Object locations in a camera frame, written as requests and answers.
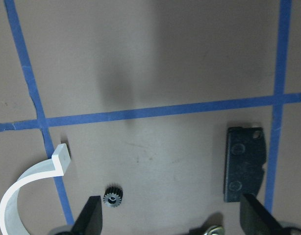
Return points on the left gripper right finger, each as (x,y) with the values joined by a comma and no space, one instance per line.
(255,219)

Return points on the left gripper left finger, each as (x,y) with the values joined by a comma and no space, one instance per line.
(89,221)

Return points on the olive green brake shoe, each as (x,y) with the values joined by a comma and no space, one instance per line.
(211,230)

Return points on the black brake pad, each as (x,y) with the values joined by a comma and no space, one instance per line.
(244,162)

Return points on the white curved plastic bracket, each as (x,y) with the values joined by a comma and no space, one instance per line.
(56,166)

